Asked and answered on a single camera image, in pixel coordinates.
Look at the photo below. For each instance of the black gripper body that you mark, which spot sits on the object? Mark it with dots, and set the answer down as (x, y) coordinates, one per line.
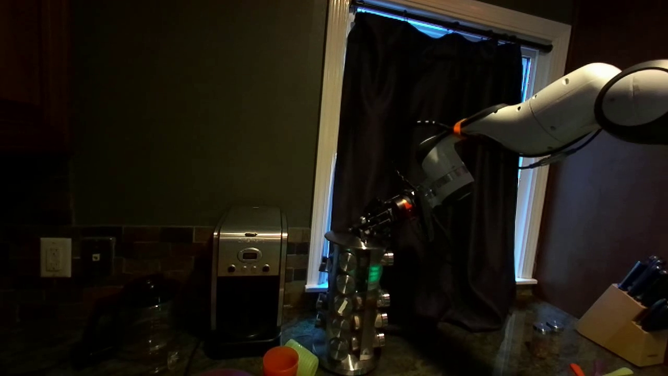
(395, 208)

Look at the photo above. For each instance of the silver spice rack stand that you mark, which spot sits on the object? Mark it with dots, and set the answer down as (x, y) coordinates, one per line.
(355, 305)

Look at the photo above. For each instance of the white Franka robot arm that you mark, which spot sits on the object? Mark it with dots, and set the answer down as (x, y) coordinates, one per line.
(556, 116)

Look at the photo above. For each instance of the black window curtain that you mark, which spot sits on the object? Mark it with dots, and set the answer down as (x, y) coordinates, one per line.
(460, 264)

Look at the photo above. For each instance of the silver black coffee maker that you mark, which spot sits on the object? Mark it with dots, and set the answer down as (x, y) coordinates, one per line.
(248, 279)

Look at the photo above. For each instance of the light green plastic cup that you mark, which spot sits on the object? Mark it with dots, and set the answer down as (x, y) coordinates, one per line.
(302, 356)

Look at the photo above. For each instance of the orange plastic cup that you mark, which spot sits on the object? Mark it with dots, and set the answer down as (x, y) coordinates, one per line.
(279, 362)

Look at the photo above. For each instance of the small orange utensil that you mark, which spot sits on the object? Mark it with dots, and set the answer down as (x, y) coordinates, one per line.
(577, 370)

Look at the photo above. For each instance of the glass coffee carafe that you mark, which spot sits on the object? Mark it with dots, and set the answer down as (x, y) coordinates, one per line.
(147, 326)

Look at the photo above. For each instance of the wooden knife block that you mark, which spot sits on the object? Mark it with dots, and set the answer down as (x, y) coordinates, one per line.
(615, 326)

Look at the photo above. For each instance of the small green utensil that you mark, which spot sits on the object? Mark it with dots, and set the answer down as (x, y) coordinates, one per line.
(618, 373)

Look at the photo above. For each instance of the white window frame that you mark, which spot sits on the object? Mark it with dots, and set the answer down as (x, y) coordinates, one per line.
(321, 174)

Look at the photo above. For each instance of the dark wall outlet plate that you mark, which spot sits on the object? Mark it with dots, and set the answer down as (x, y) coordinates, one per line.
(97, 257)

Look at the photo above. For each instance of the white light switch plate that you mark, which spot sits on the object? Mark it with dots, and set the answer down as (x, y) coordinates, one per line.
(54, 257)

